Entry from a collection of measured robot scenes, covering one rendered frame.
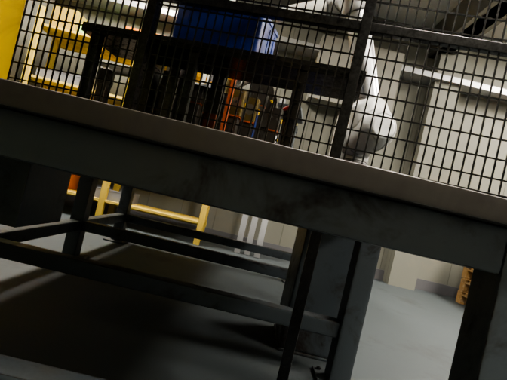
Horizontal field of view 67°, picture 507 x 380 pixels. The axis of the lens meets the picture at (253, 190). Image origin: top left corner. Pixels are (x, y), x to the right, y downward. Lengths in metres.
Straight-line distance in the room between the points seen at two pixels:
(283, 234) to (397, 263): 1.30
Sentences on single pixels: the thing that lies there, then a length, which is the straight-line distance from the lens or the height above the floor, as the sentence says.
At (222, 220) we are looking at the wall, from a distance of 4.43.
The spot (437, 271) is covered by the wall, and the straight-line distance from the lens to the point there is 4.98.
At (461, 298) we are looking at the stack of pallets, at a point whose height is 0.06.
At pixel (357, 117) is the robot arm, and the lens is 1.61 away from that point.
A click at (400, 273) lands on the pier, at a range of 4.59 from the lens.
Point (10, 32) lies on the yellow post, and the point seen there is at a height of 0.93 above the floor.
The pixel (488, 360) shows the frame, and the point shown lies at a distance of 0.78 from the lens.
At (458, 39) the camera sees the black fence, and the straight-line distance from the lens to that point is 1.22.
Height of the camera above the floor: 0.61
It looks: 1 degrees up
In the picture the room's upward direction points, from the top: 13 degrees clockwise
